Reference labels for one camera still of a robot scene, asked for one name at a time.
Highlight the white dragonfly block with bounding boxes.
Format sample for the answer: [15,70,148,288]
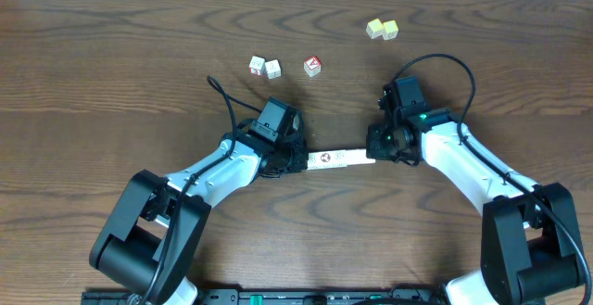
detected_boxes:
[307,152,321,171]

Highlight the white block with oval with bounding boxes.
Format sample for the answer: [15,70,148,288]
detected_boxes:
[319,151,335,169]

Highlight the white block blue edge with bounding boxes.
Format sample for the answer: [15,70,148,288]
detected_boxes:
[360,150,376,164]

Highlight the plain white block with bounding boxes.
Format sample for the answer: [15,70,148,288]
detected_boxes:
[345,149,365,166]

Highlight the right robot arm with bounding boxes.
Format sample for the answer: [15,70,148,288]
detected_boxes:
[366,77,592,304]

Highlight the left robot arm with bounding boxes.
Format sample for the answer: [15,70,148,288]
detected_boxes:
[89,98,308,304]

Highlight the red letter block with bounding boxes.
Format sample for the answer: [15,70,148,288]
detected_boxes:
[304,56,322,77]

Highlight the white block red bottom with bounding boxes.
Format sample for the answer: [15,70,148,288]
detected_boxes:
[248,56,266,76]

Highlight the yellow block right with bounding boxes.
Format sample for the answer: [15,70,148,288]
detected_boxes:
[382,20,399,41]

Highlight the yellow block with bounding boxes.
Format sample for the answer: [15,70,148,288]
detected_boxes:
[382,20,399,41]
[366,19,384,39]

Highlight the yellow block left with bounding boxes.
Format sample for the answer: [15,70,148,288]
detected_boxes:
[366,19,384,39]

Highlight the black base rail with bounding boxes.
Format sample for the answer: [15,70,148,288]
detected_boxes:
[81,282,448,305]

